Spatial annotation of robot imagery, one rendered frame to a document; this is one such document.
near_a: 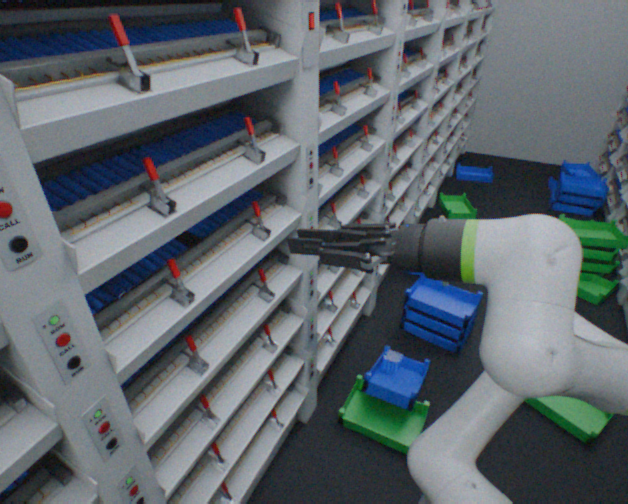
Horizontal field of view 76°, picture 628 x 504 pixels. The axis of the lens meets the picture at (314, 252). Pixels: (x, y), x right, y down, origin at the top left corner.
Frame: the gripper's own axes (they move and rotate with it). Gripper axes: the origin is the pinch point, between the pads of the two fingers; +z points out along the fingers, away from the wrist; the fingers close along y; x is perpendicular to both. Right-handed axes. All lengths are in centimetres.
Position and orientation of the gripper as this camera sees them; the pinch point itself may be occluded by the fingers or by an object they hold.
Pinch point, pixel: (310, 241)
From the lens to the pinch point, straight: 71.3
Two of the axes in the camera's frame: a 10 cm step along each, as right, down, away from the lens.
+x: -1.9, -8.7, -4.5
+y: 4.5, -4.9, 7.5
